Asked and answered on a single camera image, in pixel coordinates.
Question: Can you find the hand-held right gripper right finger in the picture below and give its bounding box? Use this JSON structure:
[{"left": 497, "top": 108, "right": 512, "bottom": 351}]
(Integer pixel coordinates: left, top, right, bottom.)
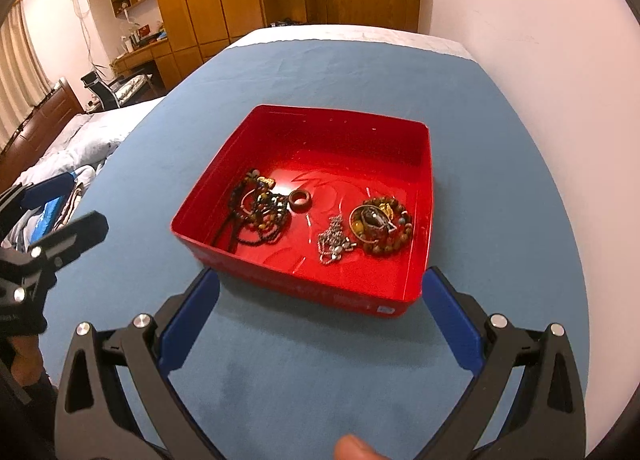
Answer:
[{"left": 415, "top": 266, "right": 587, "bottom": 460}]

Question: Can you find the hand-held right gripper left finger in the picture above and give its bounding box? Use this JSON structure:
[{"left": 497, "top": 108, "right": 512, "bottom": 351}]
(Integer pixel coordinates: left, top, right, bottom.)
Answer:
[{"left": 54, "top": 267, "right": 223, "bottom": 460}]

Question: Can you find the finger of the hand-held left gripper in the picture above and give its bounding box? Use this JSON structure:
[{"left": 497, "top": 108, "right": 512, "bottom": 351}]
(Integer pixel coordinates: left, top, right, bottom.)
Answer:
[
  {"left": 0, "top": 211, "right": 109, "bottom": 313},
  {"left": 0, "top": 174, "right": 75, "bottom": 241}
]

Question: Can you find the multicolour beaded bracelet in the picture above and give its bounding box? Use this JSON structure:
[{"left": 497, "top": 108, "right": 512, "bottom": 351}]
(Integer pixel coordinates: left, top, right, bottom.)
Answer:
[{"left": 242, "top": 185, "right": 291, "bottom": 233}]

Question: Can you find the black cord necklace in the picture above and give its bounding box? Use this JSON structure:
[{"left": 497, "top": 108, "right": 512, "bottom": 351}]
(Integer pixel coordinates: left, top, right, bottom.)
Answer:
[{"left": 210, "top": 168, "right": 291, "bottom": 253}]

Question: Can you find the silver bangle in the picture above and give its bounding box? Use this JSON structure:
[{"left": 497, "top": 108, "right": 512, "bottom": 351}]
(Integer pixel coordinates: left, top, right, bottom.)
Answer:
[{"left": 349, "top": 205, "right": 398, "bottom": 243}]

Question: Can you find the silver chain necklace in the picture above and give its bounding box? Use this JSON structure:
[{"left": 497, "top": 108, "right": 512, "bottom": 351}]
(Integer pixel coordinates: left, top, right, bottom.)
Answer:
[{"left": 317, "top": 214, "right": 358, "bottom": 265}]

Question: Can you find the red box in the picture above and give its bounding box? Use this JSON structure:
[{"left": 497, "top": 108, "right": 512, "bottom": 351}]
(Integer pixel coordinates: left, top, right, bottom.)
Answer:
[{"left": 170, "top": 104, "right": 433, "bottom": 322}]

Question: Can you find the person's left forearm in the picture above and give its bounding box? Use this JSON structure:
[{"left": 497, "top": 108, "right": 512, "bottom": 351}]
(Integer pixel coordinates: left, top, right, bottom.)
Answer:
[{"left": 0, "top": 340, "right": 58, "bottom": 460}]

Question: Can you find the person's left hand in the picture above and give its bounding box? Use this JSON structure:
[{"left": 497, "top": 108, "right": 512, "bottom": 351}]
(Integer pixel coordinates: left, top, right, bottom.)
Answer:
[{"left": 7, "top": 335, "right": 48, "bottom": 386}]

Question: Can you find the person's right hand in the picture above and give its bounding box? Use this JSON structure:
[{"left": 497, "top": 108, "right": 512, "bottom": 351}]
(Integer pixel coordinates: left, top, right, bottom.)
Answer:
[{"left": 334, "top": 435, "right": 396, "bottom": 460}]

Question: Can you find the wooden bed headboard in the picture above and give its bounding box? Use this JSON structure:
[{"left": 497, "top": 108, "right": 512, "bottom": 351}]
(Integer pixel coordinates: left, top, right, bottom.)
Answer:
[{"left": 0, "top": 77, "right": 86, "bottom": 191}]

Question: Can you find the white quilt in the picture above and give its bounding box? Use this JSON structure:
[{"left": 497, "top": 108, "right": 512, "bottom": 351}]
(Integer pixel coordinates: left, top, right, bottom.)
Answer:
[{"left": 0, "top": 97, "right": 166, "bottom": 251}]

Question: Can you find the black office chair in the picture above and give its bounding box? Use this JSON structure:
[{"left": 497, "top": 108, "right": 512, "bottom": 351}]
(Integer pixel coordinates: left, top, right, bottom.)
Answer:
[{"left": 80, "top": 71, "right": 153, "bottom": 113}]

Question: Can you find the beige curtain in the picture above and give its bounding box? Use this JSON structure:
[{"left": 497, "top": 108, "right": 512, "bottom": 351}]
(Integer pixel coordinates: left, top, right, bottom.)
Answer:
[{"left": 0, "top": 0, "right": 53, "bottom": 153}]

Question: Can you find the wooden desk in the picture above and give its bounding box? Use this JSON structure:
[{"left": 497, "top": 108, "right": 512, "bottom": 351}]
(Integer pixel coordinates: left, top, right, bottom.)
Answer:
[{"left": 110, "top": 35, "right": 173, "bottom": 86}]

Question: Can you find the brown beaded bracelet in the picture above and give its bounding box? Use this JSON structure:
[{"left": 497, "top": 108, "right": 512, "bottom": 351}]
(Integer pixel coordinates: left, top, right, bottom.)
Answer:
[{"left": 357, "top": 196, "right": 415, "bottom": 258}]

